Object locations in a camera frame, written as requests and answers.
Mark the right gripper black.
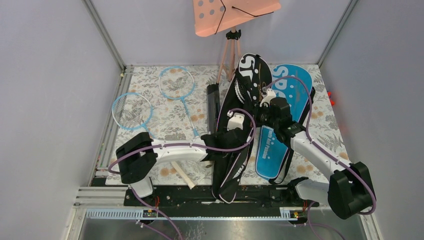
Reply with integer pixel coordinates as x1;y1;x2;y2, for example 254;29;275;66
243;102;279;130

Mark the blue racket bag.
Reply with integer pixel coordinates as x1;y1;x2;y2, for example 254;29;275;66
255;64;315;185

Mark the black sport racket bag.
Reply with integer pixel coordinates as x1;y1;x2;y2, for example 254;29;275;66
209;53;272;204

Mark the black shuttlecock tube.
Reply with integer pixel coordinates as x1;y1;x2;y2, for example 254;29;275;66
206;83;221;134

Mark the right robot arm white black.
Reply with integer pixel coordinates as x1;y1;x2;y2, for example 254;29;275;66
255;97;377;220

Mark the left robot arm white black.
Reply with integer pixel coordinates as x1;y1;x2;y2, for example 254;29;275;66
109;127;255;185

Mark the floral table mat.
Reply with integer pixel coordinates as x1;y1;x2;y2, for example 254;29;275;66
129;64;348;185

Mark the blue racket white grip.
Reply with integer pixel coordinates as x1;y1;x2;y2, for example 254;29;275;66
158;66;215;168

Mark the blue racket lower left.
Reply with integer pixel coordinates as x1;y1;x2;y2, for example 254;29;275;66
111;92;196;190

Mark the pink music stand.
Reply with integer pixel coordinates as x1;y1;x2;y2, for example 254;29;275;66
192;0;281;83

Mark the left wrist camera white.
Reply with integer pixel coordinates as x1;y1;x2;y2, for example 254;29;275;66
226;112;245;131

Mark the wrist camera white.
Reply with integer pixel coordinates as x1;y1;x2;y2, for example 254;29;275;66
259;88;277;107
226;112;245;131

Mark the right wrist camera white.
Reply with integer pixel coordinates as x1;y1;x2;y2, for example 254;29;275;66
259;88;277;107

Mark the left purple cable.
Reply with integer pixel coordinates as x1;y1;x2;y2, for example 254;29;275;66
107;107;258;240

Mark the purple cable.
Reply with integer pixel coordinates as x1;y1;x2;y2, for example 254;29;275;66
107;107;258;240
261;75;378;240

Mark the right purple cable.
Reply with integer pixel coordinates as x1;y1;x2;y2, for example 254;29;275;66
261;75;378;240

